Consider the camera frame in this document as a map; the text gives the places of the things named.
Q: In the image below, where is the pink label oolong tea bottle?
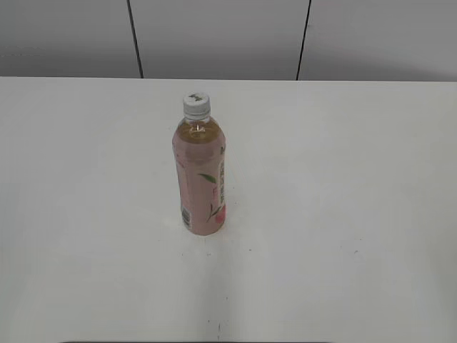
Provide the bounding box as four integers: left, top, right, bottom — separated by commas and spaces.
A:
172, 114, 226, 236

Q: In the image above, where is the white bottle cap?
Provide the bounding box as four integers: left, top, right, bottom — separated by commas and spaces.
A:
183, 92, 211, 116

